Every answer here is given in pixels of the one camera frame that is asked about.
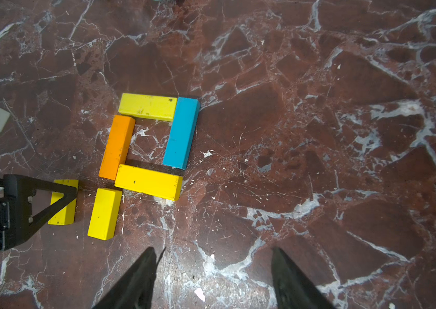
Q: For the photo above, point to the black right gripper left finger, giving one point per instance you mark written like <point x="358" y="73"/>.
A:
<point x="135" y="288"/>

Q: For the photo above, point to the short yellow wooden block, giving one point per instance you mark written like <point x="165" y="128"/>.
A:
<point x="105" y="212"/>

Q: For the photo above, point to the teal wooden block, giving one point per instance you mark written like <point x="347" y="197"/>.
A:
<point x="182" y="133"/>

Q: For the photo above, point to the large yellow-green wooden block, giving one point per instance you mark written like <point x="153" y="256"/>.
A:
<point x="148" y="106"/>

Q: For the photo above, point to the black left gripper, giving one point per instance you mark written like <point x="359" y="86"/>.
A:
<point x="28" y="204"/>

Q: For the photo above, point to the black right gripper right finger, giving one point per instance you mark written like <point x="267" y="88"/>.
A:
<point x="293" y="289"/>

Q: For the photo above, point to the long yellow wooden block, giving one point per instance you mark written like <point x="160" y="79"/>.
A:
<point x="154" y="183"/>

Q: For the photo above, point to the small yellow wooden block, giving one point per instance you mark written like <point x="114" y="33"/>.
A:
<point x="66" y="216"/>

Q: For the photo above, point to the orange wooden block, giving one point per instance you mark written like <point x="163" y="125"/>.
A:
<point x="117" y="146"/>

